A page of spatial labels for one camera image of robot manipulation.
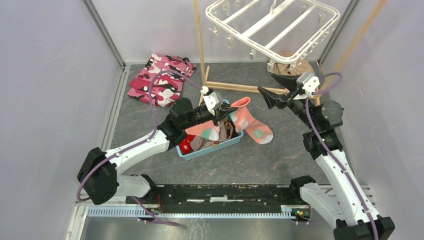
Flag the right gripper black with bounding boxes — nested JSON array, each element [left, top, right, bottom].
[[257, 72, 319, 131]]

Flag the pink sock green patches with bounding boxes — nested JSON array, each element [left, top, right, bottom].
[[229, 96, 274, 145]]

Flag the white clip hanger frame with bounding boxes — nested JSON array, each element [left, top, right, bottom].
[[204, 0, 341, 69]]

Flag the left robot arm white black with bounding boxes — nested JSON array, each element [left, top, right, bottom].
[[76, 97, 237, 205]]

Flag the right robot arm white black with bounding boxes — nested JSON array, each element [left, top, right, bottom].
[[258, 72, 395, 240]]

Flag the brown beige socks pile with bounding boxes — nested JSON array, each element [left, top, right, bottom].
[[191, 117, 234, 152]]

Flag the wooden hanger stand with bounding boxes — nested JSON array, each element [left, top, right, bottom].
[[194, 0, 388, 104]]

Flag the beige cloth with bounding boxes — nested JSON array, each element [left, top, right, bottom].
[[270, 59, 315, 76]]

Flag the red sock white stars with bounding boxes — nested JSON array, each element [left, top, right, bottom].
[[178, 134, 196, 155]]

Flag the blue plastic basket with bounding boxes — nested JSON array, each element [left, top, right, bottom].
[[176, 120, 245, 161]]

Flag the pink camouflage cloth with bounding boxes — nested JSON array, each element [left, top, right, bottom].
[[127, 53, 197, 108]]

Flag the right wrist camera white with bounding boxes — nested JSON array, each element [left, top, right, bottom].
[[294, 72, 320, 100]]

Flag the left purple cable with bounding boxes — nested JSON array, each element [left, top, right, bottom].
[[76, 69, 208, 202]]

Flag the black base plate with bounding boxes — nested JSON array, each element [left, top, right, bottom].
[[139, 184, 308, 214]]

